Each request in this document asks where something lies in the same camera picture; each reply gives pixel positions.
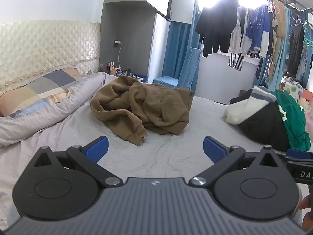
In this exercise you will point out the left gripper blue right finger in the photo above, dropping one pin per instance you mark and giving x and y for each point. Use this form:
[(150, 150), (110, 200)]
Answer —
[(225, 159)]

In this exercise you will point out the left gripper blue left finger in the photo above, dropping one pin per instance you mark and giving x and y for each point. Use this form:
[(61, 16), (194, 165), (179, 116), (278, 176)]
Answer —
[(86, 158)]

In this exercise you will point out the brown hoodie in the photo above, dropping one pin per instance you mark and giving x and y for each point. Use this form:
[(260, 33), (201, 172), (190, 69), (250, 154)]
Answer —
[(130, 108)]

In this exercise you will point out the light grey duvet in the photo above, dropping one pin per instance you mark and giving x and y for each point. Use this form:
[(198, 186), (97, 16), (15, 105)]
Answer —
[(15, 128)]

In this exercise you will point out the green garment on bed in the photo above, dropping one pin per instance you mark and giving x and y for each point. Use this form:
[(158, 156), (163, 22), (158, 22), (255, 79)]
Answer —
[(293, 117)]

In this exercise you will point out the patchwork pillow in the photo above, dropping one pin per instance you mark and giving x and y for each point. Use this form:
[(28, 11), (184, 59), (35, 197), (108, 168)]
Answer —
[(46, 90)]

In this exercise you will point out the blue covered chair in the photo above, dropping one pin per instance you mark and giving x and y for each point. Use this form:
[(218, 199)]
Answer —
[(187, 75)]

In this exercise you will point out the bottles on nightstand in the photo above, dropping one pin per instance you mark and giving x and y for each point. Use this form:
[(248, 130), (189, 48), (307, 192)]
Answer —
[(113, 69)]

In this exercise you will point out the striped hanging garment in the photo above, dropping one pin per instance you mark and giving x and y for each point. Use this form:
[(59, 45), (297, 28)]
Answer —
[(236, 61)]

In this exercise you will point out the blue curtain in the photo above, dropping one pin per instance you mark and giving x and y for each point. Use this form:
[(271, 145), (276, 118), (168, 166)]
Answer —
[(181, 37)]

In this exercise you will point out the blue white hanging jacket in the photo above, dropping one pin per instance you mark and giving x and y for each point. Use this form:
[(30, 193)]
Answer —
[(257, 37)]

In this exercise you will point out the black hanging jacket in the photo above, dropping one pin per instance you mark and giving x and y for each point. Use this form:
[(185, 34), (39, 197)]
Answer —
[(215, 26)]

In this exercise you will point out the tan hanging coat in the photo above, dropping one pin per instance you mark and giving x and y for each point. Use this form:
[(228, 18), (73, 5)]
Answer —
[(280, 17)]

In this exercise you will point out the wall socket with charger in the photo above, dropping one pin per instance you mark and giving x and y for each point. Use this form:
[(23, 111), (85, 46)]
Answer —
[(116, 43)]

